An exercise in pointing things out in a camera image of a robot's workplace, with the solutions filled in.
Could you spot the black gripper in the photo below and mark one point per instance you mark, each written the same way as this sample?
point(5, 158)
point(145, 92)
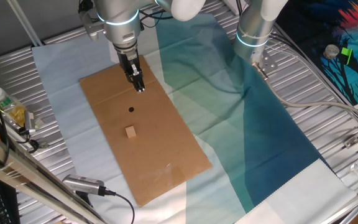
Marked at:
point(128, 60)

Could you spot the small wooden block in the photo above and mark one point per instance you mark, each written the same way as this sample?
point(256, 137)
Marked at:
point(130, 132)

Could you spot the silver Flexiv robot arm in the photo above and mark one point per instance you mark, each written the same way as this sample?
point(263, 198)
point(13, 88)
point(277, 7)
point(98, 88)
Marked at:
point(253, 28)

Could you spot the black round target dot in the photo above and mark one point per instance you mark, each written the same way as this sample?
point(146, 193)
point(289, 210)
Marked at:
point(131, 109)

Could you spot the brown cardboard sheet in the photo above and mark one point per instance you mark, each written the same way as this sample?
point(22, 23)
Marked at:
point(154, 149)

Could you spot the blue green patterned cloth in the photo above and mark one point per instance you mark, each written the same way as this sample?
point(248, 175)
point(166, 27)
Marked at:
point(244, 130)

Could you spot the slanted aluminium rod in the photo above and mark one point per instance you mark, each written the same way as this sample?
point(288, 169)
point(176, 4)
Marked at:
point(25, 23)

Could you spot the plastic bottle yellow contents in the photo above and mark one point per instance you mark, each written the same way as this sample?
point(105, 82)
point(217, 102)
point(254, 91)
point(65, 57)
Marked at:
point(9, 105)

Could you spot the grey round puck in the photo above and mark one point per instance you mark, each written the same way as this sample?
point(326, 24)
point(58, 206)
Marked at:
point(331, 51)

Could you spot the green plastic clip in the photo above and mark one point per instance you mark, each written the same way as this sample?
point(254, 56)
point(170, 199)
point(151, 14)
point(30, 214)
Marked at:
point(347, 54)

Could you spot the colourful printed mat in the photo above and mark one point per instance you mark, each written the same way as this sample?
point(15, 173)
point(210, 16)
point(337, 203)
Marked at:
point(353, 77)

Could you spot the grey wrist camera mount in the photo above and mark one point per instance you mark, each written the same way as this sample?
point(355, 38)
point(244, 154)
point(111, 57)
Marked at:
point(89, 26)

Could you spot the silver camera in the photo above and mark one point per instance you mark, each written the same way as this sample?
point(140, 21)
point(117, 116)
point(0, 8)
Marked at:
point(81, 184)

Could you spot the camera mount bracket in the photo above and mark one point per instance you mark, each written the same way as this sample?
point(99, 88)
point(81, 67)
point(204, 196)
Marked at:
point(84, 199)

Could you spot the aluminium frame beam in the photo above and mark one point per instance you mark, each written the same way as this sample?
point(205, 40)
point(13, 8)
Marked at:
point(26, 174)

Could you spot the small aluminium corner bracket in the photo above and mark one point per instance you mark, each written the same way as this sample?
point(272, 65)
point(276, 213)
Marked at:
point(352, 142)

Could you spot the aluminium frame rail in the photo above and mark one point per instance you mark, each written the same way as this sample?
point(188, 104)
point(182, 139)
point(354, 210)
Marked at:
point(353, 202)

